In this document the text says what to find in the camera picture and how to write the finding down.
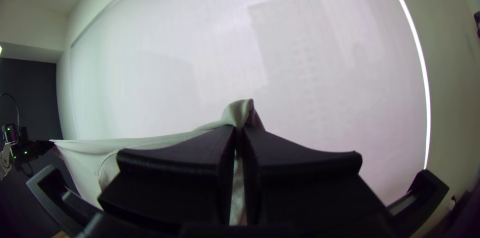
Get black cable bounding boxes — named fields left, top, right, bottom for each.
left=0, top=93, right=21, bottom=134

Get grey t-shirt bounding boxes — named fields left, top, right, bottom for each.
left=49, top=98, right=268, bottom=226

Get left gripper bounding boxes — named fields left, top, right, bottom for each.
left=15, top=138, right=56, bottom=164

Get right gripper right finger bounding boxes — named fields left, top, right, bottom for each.
left=239, top=125, right=388, bottom=231

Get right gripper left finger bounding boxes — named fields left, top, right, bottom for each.
left=97, top=125, right=238, bottom=231

